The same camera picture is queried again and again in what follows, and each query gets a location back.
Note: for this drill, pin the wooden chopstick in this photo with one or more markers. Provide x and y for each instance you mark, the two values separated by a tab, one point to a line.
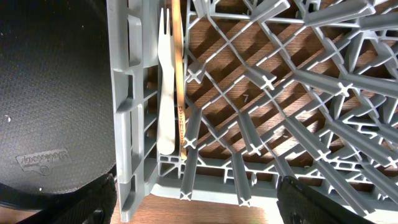
179	77

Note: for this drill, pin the white plastic fork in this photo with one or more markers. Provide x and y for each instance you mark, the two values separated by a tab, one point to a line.
166	55

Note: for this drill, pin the round black tray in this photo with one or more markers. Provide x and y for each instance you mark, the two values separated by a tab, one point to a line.
57	131

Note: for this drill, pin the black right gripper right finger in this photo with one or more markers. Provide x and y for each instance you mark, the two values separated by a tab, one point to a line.
299	203

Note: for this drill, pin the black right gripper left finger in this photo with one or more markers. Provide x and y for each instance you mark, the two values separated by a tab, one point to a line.
93	203

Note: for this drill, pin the grey plastic dishwasher rack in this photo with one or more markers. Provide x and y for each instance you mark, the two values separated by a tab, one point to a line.
272	88

